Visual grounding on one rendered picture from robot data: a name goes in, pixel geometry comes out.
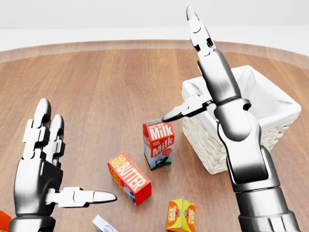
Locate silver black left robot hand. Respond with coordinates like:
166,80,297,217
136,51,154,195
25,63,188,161
14,98,118,218

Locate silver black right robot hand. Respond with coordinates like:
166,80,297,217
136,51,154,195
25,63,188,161
161,5,252,123

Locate white woven basket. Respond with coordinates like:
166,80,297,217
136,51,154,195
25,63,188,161
181,65,302,176

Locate orange red tin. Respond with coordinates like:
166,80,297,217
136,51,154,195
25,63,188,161
0,209,13,232

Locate white blue box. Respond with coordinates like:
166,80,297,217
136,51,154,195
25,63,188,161
91,214,120,232

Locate red white milk carton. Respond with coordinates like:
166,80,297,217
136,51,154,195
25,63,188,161
142,118,176,172

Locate red orange butter box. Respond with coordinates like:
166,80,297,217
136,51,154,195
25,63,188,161
107,151,153,206

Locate orange juice carton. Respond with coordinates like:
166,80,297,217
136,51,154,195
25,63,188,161
165,196,197,232

